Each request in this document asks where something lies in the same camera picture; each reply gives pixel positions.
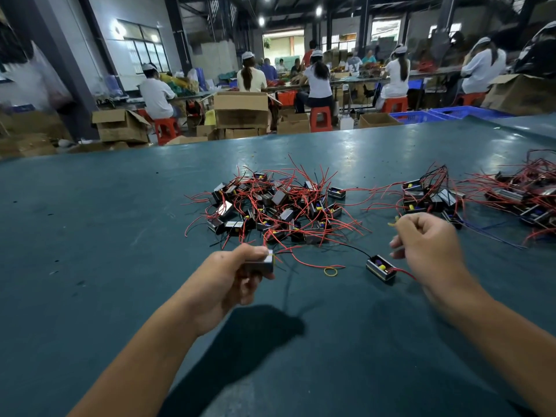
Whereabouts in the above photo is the person's right hand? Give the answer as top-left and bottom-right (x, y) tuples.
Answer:
(389, 213), (474, 299)

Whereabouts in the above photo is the person's left hand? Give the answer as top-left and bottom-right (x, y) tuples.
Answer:
(178, 244), (272, 337)

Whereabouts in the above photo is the central pile of wired modules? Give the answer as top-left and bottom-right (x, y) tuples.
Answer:
(184, 160), (366, 275)

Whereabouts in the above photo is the person's right forearm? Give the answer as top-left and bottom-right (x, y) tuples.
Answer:
(438, 273), (556, 417)

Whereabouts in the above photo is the person's left forearm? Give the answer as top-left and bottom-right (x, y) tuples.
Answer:
(68, 303), (210, 417)

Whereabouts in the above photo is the blue plastic crate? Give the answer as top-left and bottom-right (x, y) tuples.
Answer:
(389, 110), (448, 124)
(430, 105), (514, 119)

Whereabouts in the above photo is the shallow cardboard box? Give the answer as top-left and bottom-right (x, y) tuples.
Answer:
(358, 112), (401, 129)

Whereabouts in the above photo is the low cardboard box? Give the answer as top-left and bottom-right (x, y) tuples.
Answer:
(276, 112), (311, 134)

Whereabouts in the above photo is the large closed cardboard box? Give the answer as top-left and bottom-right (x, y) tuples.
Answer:
(214, 92), (271, 129)

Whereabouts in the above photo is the tilted cardboard box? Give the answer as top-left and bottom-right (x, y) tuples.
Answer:
(480, 74), (556, 116)

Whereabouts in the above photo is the open cardboard box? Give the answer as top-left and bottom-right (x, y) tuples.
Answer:
(92, 109), (151, 144)

